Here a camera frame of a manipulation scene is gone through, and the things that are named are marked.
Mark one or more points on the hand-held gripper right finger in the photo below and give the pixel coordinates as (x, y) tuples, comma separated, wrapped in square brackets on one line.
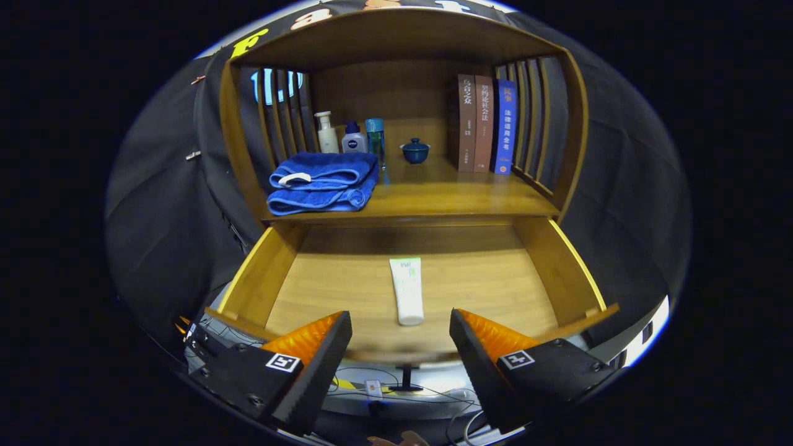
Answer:
[(480, 375)]

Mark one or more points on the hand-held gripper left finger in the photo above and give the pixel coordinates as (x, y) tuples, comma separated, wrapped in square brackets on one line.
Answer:
[(322, 375)]

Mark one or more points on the wooden drawer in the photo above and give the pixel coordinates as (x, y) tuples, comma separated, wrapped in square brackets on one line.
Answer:
[(347, 291)]

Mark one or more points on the white tube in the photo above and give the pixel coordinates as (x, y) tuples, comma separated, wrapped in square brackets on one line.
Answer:
[(407, 291)]

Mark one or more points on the wooden cabinet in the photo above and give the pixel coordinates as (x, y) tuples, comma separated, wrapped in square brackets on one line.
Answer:
[(396, 93)]

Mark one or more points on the yellow black floor tape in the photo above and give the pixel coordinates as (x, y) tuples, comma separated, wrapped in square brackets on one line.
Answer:
[(347, 384)]

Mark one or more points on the white power adapter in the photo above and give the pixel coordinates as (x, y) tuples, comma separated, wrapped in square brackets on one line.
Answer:
[(373, 388)]

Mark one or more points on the blue folded towel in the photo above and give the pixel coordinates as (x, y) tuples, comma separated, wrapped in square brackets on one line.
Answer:
[(328, 179)]

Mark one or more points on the blue lidded teacup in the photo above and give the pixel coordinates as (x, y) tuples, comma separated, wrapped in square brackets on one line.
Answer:
[(415, 153)]

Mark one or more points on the white lotion bottle blue cap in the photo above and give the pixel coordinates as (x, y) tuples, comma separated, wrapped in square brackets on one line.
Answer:
[(354, 144)]

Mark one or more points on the white pump bottle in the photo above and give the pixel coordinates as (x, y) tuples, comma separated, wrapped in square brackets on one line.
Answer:
[(327, 139)]

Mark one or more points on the black backdrop cloth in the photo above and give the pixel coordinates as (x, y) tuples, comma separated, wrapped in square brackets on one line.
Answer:
[(155, 204)]

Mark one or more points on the teal clear bottle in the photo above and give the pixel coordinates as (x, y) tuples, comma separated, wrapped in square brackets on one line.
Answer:
[(375, 139)]

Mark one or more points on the reddish brown book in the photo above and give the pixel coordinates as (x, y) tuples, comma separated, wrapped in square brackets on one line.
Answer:
[(484, 124)]

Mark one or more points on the dark brown book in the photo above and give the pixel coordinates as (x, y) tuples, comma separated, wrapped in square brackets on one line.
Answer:
[(466, 124)]

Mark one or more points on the blue book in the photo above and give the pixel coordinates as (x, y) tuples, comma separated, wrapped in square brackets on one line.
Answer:
[(506, 124)]

